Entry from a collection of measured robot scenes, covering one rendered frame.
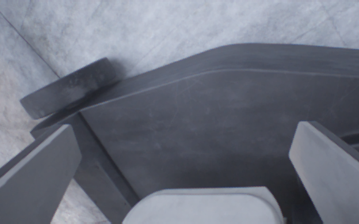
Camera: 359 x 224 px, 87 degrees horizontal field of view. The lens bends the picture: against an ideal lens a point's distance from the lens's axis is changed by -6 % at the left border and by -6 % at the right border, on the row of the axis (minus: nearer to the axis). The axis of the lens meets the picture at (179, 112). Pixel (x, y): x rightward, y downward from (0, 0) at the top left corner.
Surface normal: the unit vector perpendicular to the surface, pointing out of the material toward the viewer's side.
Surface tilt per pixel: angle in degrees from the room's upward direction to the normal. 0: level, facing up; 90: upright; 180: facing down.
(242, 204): 90
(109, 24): 0
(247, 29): 0
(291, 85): 0
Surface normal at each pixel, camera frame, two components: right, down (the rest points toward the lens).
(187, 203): -0.39, -0.84
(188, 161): -0.32, 0.51
